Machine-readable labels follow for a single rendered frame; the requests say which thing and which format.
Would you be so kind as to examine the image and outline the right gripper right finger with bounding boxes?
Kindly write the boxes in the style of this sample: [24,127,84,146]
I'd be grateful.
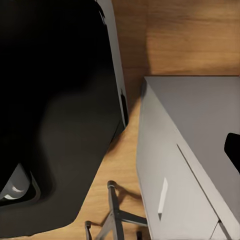
[224,133,240,173]

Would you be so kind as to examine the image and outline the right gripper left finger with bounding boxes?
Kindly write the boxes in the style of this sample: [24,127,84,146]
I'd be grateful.
[0,133,26,193]

